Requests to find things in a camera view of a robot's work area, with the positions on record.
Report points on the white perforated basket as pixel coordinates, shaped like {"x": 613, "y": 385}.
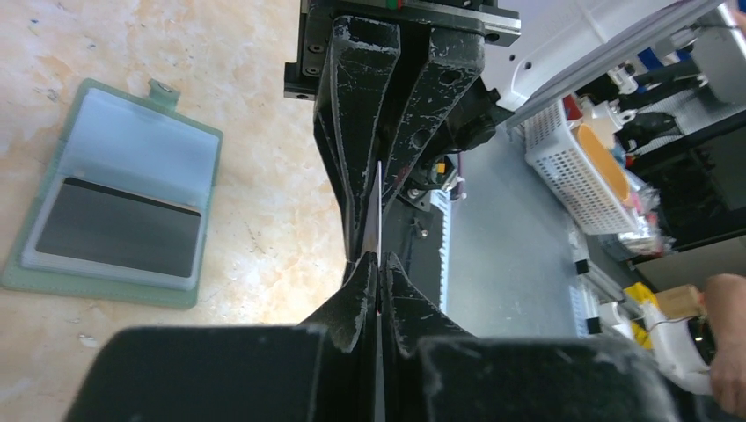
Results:
{"x": 554, "y": 152}

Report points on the silver magnetic stripe card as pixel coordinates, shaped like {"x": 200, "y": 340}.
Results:
{"x": 371, "y": 235}

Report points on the light blue card holder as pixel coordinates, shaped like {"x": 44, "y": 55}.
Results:
{"x": 137, "y": 145}

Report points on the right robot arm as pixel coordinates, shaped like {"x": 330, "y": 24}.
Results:
{"x": 397, "y": 83}

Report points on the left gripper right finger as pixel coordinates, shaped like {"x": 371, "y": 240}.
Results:
{"x": 436, "y": 371}

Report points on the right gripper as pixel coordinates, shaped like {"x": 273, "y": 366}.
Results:
{"x": 361, "y": 57}

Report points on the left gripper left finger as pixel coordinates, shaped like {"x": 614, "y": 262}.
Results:
{"x": 322, "y": 369}

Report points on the white slotted cable duct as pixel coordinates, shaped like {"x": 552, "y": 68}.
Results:
{"x": 441, "y": 200}

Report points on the person's hand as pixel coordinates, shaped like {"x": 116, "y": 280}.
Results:
{"x": 724, "y": 300}

